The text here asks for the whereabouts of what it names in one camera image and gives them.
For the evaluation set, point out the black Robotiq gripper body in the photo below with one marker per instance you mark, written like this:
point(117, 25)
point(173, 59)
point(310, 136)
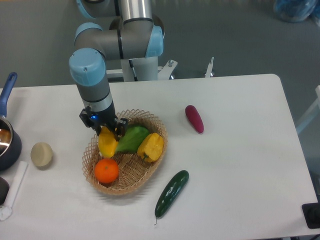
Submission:
point(107, 117)

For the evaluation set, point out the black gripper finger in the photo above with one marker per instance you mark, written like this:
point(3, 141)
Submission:
point(121, 126)
point(90, 119)

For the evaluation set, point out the yellow mango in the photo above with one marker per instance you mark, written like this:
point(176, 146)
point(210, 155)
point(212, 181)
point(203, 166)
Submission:
point(107, 143)

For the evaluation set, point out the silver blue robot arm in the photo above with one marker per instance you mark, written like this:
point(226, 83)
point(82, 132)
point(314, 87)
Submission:
point(136, 37)

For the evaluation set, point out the woven wicker basket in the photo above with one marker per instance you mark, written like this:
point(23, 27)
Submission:
point(133, 170)

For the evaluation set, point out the green bok choy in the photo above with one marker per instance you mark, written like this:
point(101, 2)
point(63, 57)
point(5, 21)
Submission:
point(132, 139)

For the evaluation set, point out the yellow bell pepper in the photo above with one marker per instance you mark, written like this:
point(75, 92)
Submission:
point(151, 148)

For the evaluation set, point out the orange fruit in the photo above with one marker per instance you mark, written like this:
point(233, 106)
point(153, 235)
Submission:
point(106, 171)

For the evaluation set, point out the beige potato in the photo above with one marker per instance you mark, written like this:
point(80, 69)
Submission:
point(41, 154)

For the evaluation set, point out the purple sweet potato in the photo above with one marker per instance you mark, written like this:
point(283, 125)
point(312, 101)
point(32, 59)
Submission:
point(194, 118)

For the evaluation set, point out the dark blue saucepan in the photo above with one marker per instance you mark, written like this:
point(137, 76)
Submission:
point(10, 141)

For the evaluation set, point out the dark green cucumber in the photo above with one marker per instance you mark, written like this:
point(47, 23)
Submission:
point(169, 194)

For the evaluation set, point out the dark round object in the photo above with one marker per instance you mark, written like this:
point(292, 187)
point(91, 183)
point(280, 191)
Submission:
point(4, 189)

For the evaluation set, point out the blue plastic bag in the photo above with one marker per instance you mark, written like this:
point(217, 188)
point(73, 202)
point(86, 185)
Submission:
point(294, 11)

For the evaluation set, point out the black device at edge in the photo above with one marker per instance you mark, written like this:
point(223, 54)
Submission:
point(311, 212)

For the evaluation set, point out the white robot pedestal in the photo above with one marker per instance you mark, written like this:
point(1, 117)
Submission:
point(147, 69)

